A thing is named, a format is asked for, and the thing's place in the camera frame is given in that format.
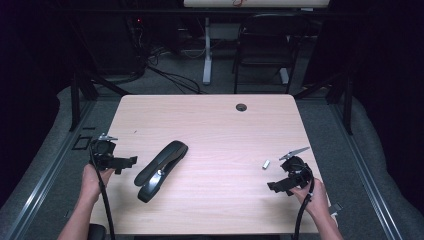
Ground black folding chair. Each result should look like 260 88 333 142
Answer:
231 12 312 95

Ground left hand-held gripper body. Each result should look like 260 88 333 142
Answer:
89 133 118 171

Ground person's right hand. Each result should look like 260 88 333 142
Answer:
289 177 332 218

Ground aluminium floor rail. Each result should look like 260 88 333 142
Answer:
0 99 98 240
329 99 405 240

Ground black stapler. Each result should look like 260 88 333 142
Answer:
133 139 190 204

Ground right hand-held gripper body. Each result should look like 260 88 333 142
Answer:
279 146 315 191

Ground white desk leg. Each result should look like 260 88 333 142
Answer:
279 67 291 85
202 17 214 86

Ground right hand-held gripper black cable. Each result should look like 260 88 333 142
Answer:
291 166 316 240

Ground grey tape piece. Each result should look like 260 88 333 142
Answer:
328 201 344 216

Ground left hand-held gripper black cable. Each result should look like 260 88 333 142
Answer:
88 143 117 240

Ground person's left hand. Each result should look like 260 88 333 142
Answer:
80 163 116 205

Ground black floor cables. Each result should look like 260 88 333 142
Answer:
126 19 203 96

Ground black metal stand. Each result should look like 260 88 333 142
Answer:
293 69 355 136
68 68 132 133

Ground black stool seat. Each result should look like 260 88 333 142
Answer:
87 223 108 240

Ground hand-held gripper black cable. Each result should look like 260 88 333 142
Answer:
88 143 117 240
291 166 316 240

